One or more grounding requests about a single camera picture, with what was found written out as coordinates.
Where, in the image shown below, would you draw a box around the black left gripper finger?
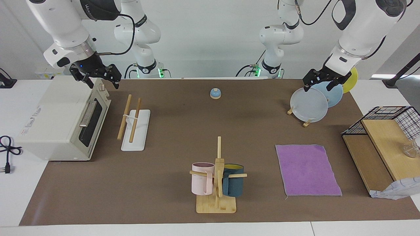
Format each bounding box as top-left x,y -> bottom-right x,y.
326,79 -> 343,91
303,69 -> 320,92

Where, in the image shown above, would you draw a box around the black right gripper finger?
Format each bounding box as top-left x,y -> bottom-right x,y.
110,64 -> 122,89
75,73 -> 94,89

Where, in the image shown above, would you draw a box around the purple and grey towel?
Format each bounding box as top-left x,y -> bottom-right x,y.
275,144 -> 343,200

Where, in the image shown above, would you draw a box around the wooden plate rack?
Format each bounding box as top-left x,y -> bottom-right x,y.
287,107 -> 312,128

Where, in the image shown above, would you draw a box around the white towel rack wooden bars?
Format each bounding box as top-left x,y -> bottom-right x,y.
117,94 -> 151,152

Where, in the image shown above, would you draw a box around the light blue plate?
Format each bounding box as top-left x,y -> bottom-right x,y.
312,80 -> 344,108

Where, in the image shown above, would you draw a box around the yellow plate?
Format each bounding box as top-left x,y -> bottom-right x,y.
341,67 -> 358,94

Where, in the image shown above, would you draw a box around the grey plate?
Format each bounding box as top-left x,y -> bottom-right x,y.
290,87 -> 328,123

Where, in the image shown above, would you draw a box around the white box device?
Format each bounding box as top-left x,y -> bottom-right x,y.
34,64 -> 66,79

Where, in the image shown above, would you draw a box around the beige toaster oven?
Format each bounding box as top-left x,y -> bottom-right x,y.
16,75 -> 112,162

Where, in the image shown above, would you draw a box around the wooden shelf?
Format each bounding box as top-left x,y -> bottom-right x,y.
342,119 -> 420,194

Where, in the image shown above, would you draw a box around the brown table mat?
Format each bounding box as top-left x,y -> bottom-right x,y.
19,78 -> 420,226

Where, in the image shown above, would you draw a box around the clear glass cup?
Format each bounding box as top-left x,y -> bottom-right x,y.
403,136 -> 420,159

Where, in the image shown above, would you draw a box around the dark teal mug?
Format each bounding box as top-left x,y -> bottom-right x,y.
222,164 -> 245,197

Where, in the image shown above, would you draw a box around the pink mug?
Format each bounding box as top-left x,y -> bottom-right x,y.
191,162 -> 215,196

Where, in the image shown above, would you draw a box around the wooden mug tree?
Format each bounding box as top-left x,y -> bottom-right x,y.
189,136 -> 247,214

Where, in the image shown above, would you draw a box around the black base cable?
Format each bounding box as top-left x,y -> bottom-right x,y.
124,63 -> 138,79
236,49 -> 266,77

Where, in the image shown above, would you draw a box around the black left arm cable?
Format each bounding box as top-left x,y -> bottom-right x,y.
295,0 -> 332,26

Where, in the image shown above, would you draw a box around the black camera stand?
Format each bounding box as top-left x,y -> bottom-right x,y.
382,52 -> 420,88

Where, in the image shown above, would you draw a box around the black clamp mount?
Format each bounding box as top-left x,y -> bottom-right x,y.
0,68 -> 17,89

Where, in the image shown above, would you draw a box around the black wire basket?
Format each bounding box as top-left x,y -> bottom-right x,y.
341,106 -> 420,141

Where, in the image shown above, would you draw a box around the black power cord with plug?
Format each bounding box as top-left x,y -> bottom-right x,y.
0,135 -> 23,174

